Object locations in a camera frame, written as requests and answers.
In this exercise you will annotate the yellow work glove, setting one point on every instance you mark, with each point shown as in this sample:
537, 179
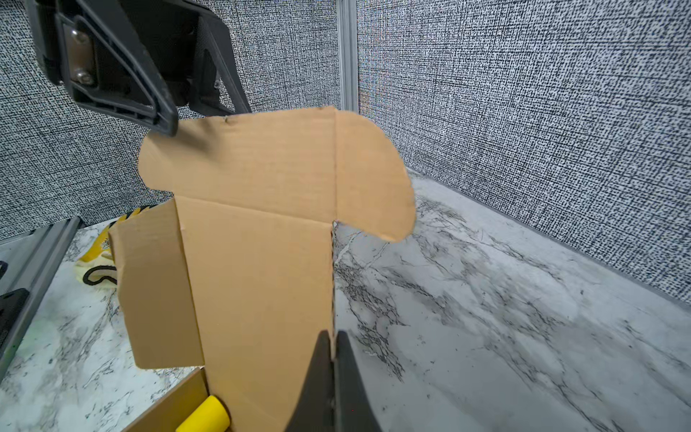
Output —
96, 267

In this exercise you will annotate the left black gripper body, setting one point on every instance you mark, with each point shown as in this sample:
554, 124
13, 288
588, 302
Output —
131, 60

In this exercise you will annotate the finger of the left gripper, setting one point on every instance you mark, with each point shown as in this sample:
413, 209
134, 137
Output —
216, 88

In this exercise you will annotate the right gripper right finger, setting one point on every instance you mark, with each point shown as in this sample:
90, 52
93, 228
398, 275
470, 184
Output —
353, 412

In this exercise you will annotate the small yellow bottle cap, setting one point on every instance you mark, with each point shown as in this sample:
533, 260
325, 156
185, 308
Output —
209, 416

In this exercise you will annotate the brown cardboard box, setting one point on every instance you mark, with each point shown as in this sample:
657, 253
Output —
233, 276

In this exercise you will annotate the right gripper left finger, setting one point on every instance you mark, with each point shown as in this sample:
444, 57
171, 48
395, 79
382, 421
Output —
314, 410

